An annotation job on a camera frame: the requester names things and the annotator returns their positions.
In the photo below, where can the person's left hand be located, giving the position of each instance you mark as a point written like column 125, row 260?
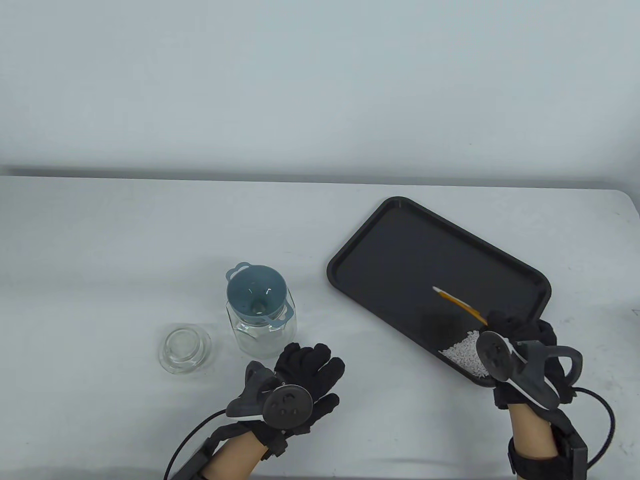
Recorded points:
column 305, row 372

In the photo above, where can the pile of white rice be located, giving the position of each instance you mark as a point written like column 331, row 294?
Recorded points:
column 465, row 352

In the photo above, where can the clear glass jar lid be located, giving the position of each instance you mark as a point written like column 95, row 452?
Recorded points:
column 185, row 350

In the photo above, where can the black food tray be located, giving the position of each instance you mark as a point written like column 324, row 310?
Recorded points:
column 390, row 240

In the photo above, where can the grey tracking controller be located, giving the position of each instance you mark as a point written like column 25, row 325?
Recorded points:
column 492, row 355
column 287, row 405

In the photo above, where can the blue plastic funnel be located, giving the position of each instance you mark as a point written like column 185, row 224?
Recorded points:
column 250, row 287

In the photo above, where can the person's right forearm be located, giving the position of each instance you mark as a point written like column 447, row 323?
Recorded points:
column 532, row 425

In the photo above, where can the person's left forearm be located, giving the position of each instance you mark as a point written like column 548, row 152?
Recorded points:
column 235, row 460

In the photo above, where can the person's right hand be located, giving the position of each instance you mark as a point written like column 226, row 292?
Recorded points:
column 525, row 330

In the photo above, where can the clear glass jar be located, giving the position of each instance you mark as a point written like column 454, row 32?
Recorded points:
column 262, row 342

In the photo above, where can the black wrist sensor box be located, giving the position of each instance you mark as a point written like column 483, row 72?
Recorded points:
column 572, row 450
column 192, row 462

